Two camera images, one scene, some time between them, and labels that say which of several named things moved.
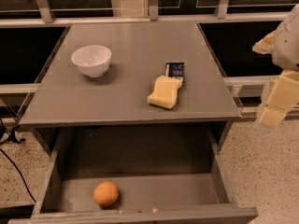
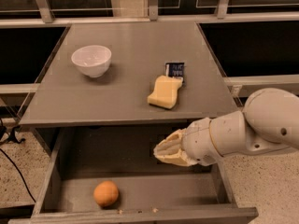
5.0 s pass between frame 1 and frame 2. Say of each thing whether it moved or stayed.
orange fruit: stayed
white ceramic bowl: stayed
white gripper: moved
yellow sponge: stayed
